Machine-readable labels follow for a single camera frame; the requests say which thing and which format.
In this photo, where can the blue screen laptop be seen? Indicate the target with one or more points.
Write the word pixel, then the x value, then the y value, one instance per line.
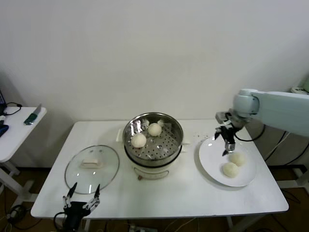
pixel 2 97

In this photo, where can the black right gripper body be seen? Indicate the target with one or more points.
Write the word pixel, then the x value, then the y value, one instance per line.
pixel 230 131

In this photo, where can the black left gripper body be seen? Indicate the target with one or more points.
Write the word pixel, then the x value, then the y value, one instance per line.
pixel 76 210

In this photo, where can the round white plate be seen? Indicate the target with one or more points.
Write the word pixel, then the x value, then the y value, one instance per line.
pixel 212 154

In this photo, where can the round glass lid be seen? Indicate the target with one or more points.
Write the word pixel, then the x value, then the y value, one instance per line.
pixel 101 174

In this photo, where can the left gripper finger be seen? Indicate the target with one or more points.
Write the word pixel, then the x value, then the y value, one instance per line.
pixel 94 201
pixel 66 201

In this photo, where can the stainless steel steamer basket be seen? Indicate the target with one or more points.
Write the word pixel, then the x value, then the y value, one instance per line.
pixel 157 152

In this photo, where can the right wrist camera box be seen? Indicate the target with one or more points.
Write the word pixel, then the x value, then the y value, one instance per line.
pixel 221 117

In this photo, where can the white side table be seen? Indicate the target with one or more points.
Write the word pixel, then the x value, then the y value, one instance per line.
pixel 21 135

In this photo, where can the white steamed baozi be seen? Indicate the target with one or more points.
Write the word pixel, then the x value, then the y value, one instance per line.
pixel 237 159
pixel 154 129
pixel 138 140
pixel 230 169

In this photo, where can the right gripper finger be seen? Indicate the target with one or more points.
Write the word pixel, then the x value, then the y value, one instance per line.
pixel 219 131
pixel 229 146

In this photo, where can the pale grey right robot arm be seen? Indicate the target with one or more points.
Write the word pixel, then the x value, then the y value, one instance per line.
pixel 277 108

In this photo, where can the white electric cooker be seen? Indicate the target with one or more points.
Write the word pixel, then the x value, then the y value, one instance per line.
pixel 152 172

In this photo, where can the white shelf rack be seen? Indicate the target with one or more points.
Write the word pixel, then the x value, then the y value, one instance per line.
pixel 299 180

